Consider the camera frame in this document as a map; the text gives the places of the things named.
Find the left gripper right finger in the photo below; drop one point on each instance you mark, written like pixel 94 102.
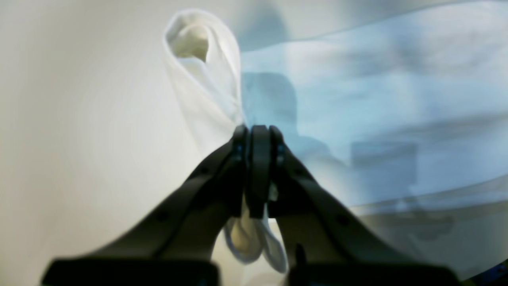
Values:
pixel 325 244

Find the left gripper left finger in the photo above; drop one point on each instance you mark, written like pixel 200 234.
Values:
pixel 173 244

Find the white printed t-shirt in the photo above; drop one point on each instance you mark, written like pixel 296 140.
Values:
pixel 404 120

